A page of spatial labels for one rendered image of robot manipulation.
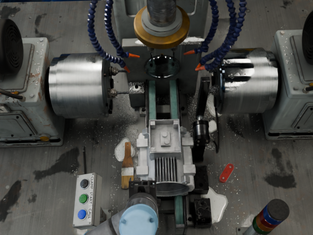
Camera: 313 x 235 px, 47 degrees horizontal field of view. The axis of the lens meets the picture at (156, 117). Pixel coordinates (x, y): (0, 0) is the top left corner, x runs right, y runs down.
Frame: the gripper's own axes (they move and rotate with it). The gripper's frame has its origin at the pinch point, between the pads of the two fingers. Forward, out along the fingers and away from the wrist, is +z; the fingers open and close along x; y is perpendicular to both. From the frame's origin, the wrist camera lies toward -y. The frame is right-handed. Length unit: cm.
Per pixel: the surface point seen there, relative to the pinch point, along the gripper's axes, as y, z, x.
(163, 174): 4.3, 10.4, -5.7
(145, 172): 4.5, 13.3, 0.2
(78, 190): -0.9, 12.3, 22.3
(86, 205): -4.9, 8.5, 19.1
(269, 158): 3, 44, -50
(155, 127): 19.1, 17.1, -3.5
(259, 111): 23, 30, -42
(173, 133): 16.8, 15.8, -9.5
